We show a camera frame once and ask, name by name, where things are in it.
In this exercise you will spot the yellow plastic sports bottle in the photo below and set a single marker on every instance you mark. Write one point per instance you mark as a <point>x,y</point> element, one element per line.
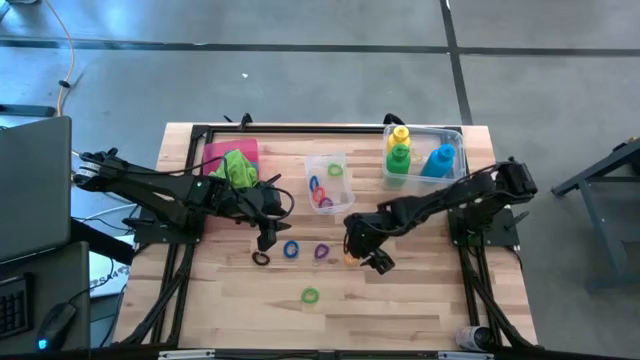
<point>400,136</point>

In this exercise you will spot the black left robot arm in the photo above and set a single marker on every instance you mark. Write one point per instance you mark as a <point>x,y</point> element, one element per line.
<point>150,185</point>

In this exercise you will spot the black aluminium table frame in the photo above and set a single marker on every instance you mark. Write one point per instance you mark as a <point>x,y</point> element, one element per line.
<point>300,129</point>

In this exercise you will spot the black computer mouse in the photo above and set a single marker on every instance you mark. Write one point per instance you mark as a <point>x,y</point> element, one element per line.
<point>55,325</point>

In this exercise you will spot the silver metal bracket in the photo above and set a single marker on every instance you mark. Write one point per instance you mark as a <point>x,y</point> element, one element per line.
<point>465,356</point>

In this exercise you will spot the small clear plastic bin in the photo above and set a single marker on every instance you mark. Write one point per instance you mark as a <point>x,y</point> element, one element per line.
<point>347,192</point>

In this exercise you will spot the printed white paper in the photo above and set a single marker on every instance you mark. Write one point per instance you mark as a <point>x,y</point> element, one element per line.
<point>107,277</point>

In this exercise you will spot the aluminium frame rail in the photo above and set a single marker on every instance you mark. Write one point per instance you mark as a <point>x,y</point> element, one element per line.
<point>185,355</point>

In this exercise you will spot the pink plastic bin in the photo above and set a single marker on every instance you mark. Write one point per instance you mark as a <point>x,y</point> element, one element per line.
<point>240,147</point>

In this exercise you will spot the flat black floor bar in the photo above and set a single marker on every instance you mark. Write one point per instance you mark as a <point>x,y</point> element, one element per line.
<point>25,110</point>

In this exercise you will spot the orange coil wristband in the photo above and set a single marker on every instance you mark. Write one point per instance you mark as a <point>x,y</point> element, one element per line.
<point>351,261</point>

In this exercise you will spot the dark grey desk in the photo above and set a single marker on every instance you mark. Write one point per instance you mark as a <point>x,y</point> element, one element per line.
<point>60,280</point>

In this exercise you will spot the black keyboard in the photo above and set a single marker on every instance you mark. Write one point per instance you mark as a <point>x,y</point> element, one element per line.
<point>12,310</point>

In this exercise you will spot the green coil wristband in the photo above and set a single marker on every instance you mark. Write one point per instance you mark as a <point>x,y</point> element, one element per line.
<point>329,170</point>
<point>302,295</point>

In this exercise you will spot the large clear plastic bin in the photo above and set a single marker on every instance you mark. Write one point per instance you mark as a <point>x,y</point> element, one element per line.
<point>425,135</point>

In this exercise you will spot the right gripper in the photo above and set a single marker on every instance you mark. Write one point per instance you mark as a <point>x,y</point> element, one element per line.
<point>370,230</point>

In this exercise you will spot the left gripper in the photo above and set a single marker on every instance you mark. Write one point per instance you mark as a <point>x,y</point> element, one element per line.
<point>250,202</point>

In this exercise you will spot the red coil wristband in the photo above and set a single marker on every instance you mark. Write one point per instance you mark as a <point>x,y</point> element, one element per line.
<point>314,194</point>

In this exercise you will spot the dark metal bench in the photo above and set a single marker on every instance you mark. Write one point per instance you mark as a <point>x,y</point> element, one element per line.
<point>600,200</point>

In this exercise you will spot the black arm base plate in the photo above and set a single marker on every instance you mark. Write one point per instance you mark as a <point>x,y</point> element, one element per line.
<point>500,235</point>
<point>160,236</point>

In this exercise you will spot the green plastic sports bottle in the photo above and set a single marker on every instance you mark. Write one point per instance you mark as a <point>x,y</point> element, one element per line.
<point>398,162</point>

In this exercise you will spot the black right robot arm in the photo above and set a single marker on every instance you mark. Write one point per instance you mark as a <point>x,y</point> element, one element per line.
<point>450,197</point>

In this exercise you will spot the green microfibre towel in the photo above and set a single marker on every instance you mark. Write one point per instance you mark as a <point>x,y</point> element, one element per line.
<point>237,170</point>

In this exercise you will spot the white can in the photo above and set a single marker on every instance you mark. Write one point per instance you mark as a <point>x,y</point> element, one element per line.
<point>472,338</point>

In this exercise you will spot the blue plastic sports bottle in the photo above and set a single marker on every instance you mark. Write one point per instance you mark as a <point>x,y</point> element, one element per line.
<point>439,160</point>

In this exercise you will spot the black coil wristband with keyring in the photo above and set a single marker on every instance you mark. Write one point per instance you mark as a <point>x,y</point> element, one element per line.
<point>253,258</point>

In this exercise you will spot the grey laptop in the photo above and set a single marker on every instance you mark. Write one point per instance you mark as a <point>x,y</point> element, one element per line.
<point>35,190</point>

